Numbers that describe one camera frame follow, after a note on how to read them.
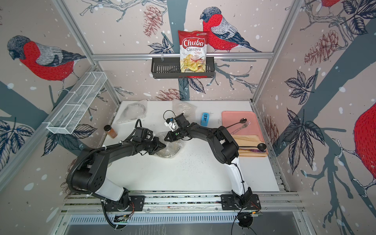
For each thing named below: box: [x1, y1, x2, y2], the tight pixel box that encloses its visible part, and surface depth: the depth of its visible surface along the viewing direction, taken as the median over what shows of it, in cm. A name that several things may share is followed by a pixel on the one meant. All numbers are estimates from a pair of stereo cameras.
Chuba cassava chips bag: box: [178, 30, 209, 73], surface depth 87 cm
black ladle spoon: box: [238, 142, 267, 151], surface depth 94 cm
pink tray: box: [221, 111, 265, 142], surface depth 109 cm
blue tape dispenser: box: [200, 112, 211, 127], surface depth 109 cm
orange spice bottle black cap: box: [103, 124, 118, 140], surface depth 96 cm
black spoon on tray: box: [226, 117, 248, 129], surface depth 109 cm
